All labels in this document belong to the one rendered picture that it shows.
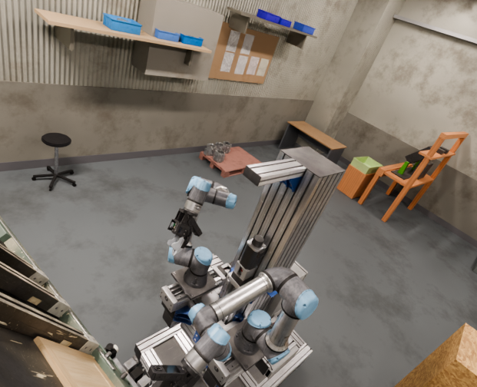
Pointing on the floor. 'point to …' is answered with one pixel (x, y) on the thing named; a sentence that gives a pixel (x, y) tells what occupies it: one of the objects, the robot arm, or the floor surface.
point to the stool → (55, 157)
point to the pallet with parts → (227, 158)
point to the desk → (301, 129)
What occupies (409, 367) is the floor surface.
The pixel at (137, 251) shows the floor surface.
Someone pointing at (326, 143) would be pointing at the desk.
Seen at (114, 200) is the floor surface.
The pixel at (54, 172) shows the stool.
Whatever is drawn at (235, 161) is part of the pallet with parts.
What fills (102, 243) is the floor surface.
